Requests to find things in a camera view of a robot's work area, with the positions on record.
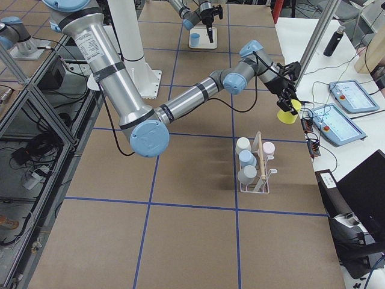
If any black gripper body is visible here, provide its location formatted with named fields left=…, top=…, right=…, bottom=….
left=199, top=4, right=223, bottom=26
left=266, top=76, right=298, bottom=105

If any yellow cup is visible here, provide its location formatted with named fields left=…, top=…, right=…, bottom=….
left=277, top=99, right=301, bottom=125

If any light blue cup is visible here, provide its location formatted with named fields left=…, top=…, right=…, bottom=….
left=189, top=33, right=200, bottom=48
left=238, top=150, right=257, bottom=168

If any pink cup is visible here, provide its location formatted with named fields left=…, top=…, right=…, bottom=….
left=262, top=141, right=276, bottom=159

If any pale cream cup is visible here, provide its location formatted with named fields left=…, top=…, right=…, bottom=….
left=235, top=137, right=251, bottom=155

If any white grey cup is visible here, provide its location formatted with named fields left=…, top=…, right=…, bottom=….
left=237, top=166, right=257, bottom=185

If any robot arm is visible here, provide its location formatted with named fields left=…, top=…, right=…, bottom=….
left=168, top=0, right=223, bottom=43
left=46, top=1, right=301, bottom=157

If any cream plastic tray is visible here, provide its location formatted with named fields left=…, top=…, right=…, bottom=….
left=189, top=26, right=218, bottom=49

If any near teach pendant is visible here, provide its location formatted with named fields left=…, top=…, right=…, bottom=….
left=310, top=104, right=366, bottom=147

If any teach pendant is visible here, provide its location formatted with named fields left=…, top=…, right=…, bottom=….
left=328, top=79, right=380, bottom=114
left=310, top=104, right=366, bottom=147

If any far teach pendant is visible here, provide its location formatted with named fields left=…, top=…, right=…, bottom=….
left=328, top=79, right=380, bottom=114

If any black water bottle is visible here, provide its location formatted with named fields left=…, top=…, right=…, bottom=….
left=323, top=25, right=345, bottom=57

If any black laptop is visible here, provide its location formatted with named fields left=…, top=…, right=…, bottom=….
left=337, top=150, right=384, bottom=241

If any black power brick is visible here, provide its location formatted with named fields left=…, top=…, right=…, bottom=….
left=37, top=57, right=66, bottom=90

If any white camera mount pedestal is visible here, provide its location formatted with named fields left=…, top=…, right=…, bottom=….
left=104, top=0, right=162, bottom=99

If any white wire cup rack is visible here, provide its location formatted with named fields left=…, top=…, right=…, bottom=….
left=235, top=131, right=277, bottom=194

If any aluminium frame post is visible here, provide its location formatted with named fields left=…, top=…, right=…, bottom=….
left=295, top=0, right=340, bottom=88

